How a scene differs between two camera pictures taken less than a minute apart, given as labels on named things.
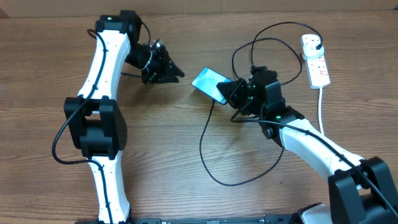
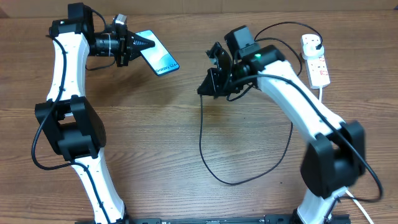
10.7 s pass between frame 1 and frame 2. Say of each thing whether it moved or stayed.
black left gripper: moved
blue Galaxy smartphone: moved
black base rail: stayed
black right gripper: moved
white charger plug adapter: stayed
